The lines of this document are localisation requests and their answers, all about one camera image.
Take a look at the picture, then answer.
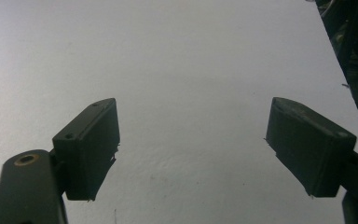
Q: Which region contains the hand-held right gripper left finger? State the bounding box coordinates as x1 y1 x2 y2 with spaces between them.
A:
51 97 121 202

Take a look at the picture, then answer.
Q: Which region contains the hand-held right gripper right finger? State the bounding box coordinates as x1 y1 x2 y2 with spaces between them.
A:
264 96 358 198

